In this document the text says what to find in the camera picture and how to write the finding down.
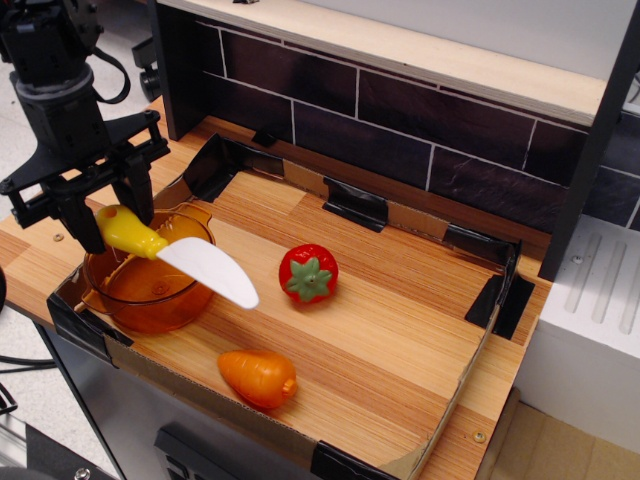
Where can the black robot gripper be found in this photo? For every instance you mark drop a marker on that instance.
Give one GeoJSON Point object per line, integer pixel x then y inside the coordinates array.
{"type": "Point", "coordinates": [78, 152]}

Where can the yellow handled toy knife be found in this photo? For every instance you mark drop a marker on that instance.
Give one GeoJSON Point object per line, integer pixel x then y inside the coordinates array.
{"type": "Point", "coordinates": [201, 260]}

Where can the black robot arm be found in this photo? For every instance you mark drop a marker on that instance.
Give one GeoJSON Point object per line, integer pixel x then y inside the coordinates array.
{"type": "Point", "coordinates": [48, 42]}

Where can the orange transparent plastic pot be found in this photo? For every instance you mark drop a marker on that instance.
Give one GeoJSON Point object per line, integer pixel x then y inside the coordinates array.
{"type": "Point", "coordinates": [141, 295]}

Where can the black chair caster base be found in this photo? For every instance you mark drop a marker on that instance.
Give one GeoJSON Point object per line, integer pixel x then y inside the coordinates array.
{"type": "Point", "coordinates": [144, 56]}

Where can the red toy strawberry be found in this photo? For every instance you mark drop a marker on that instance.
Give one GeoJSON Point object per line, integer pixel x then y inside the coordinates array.
{"type": "Point", "coordinates": [308, 273]}

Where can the orange toy carrot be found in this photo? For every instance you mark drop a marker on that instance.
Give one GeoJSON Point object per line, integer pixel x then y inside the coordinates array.
{"type": "Point", "coordinates": [263, 378]}

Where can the white toy sink unit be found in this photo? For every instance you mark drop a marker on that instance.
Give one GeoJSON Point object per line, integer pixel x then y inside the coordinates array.
{"type": "Point", "coordinates": [582, 364]}

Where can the metal frame with screw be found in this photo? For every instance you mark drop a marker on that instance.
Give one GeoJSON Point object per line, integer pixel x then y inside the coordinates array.
{"type": "Point", "coordinates": [26, 453]}

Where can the black oven handle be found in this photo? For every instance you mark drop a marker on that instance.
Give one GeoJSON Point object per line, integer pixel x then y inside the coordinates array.
{"type": "Point", "coordinates": [189, 457]}

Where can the wooden shelf with black frame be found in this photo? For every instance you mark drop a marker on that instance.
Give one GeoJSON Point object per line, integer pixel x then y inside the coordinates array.
{"type": "Point", "coordinates": [498, 145]}

